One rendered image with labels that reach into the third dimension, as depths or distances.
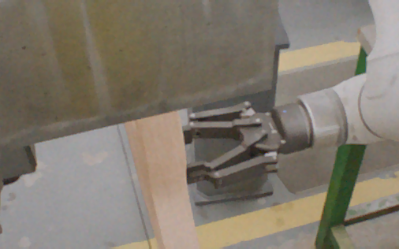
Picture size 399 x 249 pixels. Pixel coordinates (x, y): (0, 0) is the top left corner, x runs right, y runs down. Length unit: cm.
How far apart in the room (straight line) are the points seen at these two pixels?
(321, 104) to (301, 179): 128
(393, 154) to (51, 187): 125
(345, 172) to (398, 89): 85
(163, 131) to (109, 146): 166
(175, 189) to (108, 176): 148
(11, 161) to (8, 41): 64
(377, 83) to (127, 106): 41
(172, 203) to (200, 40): 33
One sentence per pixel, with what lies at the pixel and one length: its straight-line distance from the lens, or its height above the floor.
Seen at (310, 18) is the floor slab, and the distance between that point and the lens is 280.
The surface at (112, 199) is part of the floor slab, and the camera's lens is 214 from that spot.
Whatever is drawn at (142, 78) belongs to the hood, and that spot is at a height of 143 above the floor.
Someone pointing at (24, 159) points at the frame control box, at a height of 96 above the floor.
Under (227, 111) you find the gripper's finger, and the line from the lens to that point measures 94.
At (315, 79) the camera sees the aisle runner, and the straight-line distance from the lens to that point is 250.
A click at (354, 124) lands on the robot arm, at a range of 91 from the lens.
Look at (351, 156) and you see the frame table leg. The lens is 155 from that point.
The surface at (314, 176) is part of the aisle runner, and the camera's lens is 219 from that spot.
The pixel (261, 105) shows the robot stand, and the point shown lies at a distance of 177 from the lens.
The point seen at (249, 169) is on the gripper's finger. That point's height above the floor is 107.
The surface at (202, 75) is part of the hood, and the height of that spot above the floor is 142.
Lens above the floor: 176
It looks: 49 degrees down
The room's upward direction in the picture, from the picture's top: 2 degrees counter-clockwise
